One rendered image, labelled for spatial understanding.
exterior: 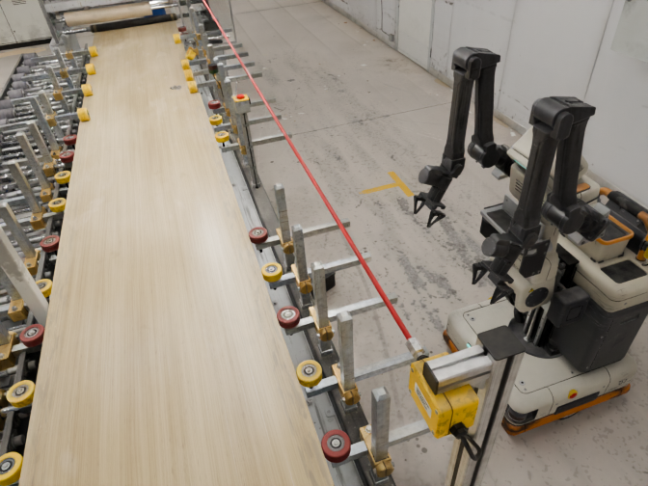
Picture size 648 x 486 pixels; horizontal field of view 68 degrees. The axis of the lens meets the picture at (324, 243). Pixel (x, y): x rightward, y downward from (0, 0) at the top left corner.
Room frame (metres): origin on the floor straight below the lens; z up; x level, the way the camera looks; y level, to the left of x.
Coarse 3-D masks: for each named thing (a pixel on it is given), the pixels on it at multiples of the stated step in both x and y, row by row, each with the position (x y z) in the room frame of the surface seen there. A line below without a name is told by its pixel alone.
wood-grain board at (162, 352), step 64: (128, 64) 4.01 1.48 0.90; (128, 128) 2.77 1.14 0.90; (192, 128) 2.70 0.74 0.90; (128, 192) 2.03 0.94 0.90; (192, 192) 1.99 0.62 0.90; (64, 256) 1.56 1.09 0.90; (128, 256) 1.53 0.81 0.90; (192, 256) 1.50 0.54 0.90; (64, 320) 1.20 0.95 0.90; (128, 320) 1.17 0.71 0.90; (192, 320) 1.15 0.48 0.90; (256, 320) 1.12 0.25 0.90; (64, 384) 0.92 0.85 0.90; (128, 384) 0.90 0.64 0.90; (192, 384) 0.88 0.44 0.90; (256, 384) 0.86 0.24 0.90; (64, 448) 0.70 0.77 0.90; (128, 448) 0.69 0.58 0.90; (192, 448) 0.67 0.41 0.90; (256, 448) 0.66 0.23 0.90; (320, 448) 0.64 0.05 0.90
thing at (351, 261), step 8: (352, 256) 1.48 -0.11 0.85; (368, 256) 1.47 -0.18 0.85; (328, 264) 1.44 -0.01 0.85; (336, 264) 1.44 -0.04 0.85; (344, 264) 1.44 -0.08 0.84; (352, 264) 1.45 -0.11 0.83; (328, 272) 1.42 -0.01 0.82; (280, 280) 1.37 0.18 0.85; (288, 280) 1.38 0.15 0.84; (272, 288) 1.36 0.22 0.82
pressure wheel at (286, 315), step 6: (288, 306) 1.17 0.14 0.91; (282, 312) 1.15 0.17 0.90; (288, 312) 1.14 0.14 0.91; (294, 312) 1.14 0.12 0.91; (282, 318) 1.12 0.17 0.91; (288, 318) 1.12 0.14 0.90; (294, 318) 1.11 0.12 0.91; (282, 324) 1.10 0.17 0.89; (288, 324) 1.10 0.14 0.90; (294, 324) 1.10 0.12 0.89
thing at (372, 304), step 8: (392, 296) 1.24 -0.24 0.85; (360, 304) 1.21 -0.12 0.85; (368, 304) 1.21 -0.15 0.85; (376, 304) 1.21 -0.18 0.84; (384, 304) 1.22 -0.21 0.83; (328, 312) 1.18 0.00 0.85; (336, 312) 1.18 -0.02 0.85; (352, 312) 1.18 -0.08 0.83; (360, 312) 1.19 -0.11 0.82; (304, 320) 1.15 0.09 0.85; (312, 320) 1.15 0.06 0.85; (336, 320) 1.17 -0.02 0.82; (296, 328) 1.13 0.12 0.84; (304, 328) 1.13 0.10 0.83
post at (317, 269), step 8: (312, 264) 1.13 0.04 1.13; (320, 264) 1.12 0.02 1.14; (312, 272) 1.12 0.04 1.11; (320, 272) 1.11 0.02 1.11; (312, 280) 1.13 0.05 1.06; (320, 280) 1.11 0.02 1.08; (320, 288) 1.11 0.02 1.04; (320, 296) 1.11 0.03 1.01; (320, 304) 1.11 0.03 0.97; (320, 312) 1.11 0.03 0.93; (320, 320) 1.11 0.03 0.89; (328, 320) 1.12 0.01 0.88; (320, 344) 1.12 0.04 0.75; (328, 344) 1.11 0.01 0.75
